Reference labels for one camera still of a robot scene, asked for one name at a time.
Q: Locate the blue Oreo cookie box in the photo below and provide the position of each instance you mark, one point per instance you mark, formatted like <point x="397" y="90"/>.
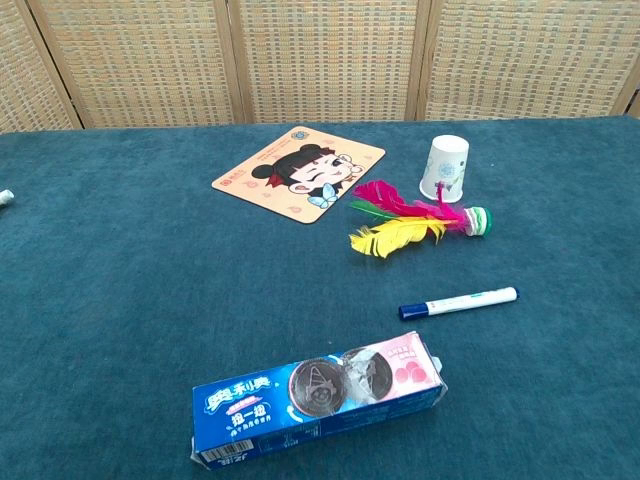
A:
<point x="260" y="400"/>

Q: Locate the woven bamboo screen panel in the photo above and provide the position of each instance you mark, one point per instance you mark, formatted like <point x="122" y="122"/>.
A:
<point x="330" y="55"/>
<point x="30" y="65"/>
<point x="530" y="55"/>
<point x="140" y="60"/>

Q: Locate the white paper cup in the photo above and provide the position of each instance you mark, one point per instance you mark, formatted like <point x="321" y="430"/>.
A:
<point x="445" y="165"/>

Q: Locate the orange cartoon girl mouse pad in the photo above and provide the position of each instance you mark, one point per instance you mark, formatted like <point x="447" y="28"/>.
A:
<point x="300" y="170"/>

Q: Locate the brown spouted drink pouch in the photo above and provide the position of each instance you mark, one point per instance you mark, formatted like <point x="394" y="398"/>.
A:
<point x="5" y="198"/>

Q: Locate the colourful feather toy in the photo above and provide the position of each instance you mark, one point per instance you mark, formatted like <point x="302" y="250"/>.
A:
<point x="400" y="234"/>

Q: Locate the white marker with blue cap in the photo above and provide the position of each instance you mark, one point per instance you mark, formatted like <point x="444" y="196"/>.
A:
<point x="460" y="301"/>

